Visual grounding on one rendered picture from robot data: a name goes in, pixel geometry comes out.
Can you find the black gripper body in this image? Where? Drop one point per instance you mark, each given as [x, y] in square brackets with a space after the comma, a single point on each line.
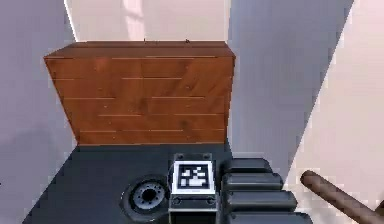
[146, 197]

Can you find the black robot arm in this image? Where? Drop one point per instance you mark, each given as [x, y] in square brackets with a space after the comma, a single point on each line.
[253, 196]

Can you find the brown wooden chest of drawers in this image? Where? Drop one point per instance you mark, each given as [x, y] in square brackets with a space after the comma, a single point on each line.
[143, 100]

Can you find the brown wooden bar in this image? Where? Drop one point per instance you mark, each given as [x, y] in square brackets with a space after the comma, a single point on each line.
[336, 196]

